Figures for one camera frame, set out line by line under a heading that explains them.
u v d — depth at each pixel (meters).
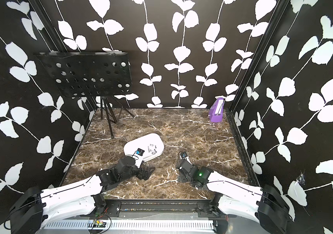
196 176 0.57
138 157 0.64
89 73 0.73
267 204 0.40
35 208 0.41
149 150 0.94
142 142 0.95
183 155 0.73
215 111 1.07
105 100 0.90
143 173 0.70
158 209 0.75
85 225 0.70
